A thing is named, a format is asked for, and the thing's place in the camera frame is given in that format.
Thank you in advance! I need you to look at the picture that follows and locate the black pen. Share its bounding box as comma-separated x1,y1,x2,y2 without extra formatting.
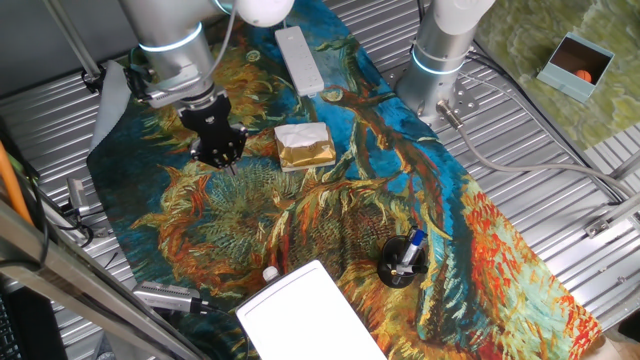
390,263,430,286

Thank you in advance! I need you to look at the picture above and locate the light blue box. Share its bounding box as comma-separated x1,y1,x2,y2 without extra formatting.
536,32,616,105

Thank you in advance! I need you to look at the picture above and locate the white power strip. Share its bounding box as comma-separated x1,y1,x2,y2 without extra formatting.
274,25,326,99

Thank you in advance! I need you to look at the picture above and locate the thin grey cable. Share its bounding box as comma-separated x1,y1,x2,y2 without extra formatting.
199,0,239,86

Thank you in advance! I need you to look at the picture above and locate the grey tripod pole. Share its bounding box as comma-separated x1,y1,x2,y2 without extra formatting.
42,0,106,94

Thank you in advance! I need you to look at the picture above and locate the thick grey cable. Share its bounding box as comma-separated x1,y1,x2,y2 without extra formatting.
435,98,639,199

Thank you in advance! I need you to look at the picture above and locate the black cable bundle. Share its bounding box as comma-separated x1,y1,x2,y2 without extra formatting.
412,0,624,204

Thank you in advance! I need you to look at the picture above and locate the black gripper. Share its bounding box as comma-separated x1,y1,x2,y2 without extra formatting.
179,95,249,176

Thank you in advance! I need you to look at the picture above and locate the aluminium profile rail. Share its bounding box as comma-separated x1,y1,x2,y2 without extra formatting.
607,148,640,181
583,192,640,239

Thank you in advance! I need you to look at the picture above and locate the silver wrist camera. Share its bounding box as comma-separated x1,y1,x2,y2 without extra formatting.
144,74,216,110

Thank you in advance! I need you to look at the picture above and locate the black desktop device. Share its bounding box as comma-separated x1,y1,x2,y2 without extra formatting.
0,277,69,360

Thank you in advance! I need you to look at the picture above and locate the gold tissue box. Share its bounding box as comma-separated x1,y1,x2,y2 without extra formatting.
273,121,338,173

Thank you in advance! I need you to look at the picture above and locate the sunflower painting cloth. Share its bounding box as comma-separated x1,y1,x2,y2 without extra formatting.
85,0,604,360

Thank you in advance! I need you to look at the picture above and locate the long silver camera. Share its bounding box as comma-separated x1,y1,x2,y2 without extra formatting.
132,280,211,315

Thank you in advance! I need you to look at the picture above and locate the blue capped marker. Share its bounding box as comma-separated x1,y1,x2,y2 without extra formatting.
397,227,428,271

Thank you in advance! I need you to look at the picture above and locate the metal frame beam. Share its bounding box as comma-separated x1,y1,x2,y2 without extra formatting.
0,199,211,360

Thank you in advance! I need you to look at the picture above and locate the white plastic tray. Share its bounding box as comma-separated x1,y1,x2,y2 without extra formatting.
234,258,389,360

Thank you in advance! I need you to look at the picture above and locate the green patterned mat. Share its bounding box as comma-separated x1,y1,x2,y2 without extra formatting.
472,0,640,151

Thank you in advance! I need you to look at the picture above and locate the black pen holder cup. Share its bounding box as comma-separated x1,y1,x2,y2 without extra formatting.
376,234,430,290

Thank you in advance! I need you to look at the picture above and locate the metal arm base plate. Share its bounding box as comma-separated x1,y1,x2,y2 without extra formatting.
382,64,481,132

